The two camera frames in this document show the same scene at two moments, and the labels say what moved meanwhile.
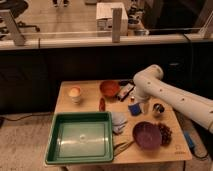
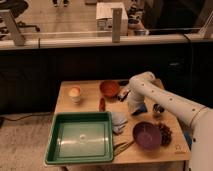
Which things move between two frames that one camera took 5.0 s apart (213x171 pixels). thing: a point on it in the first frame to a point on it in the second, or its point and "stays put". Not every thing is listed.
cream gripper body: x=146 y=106 to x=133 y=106
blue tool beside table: x=189 y=140 stays put
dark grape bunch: x=166 y=134 stays put
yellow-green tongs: x=117 y=148 stays put
